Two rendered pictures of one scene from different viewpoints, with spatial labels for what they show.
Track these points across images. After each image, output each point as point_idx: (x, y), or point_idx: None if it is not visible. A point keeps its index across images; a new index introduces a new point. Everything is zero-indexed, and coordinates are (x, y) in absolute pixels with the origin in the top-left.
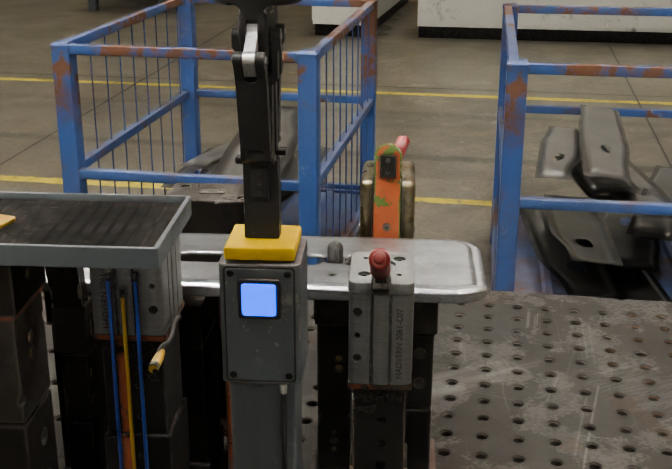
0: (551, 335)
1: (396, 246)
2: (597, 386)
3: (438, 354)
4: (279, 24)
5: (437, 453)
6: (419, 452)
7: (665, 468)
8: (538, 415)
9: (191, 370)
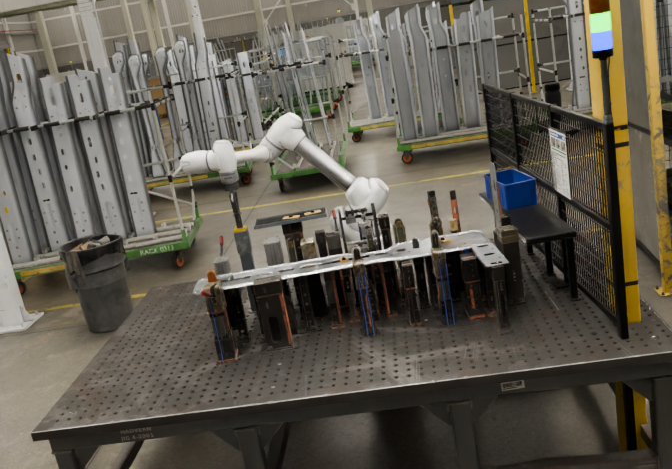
0: (156, 395)
1: None
2: (154, 377)
3: (205, 377)
4: (229, 194)
5: (215, 348)
6: None
7: (153, 357)
8: (180, 364)
9: None
